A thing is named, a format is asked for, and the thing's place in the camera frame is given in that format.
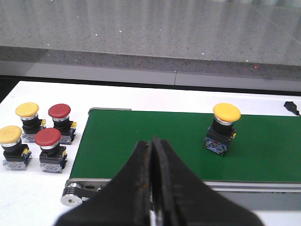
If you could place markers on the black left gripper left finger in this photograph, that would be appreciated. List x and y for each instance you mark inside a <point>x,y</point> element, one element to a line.
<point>124,201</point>

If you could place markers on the red push button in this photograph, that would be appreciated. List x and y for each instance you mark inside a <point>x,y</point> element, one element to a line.
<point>60,116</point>
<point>53,156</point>

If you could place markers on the yellow push button back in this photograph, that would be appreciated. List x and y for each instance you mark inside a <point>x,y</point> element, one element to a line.
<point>28,113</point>

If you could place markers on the grey stone slab left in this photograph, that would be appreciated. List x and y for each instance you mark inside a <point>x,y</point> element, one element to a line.
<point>262,32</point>

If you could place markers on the yellow push button edge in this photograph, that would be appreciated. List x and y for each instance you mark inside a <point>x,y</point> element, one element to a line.
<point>16,154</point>

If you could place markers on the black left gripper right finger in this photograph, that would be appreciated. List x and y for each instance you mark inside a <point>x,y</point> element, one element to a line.
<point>182,199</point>

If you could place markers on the red push button back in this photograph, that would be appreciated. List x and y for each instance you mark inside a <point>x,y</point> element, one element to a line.
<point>60,116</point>

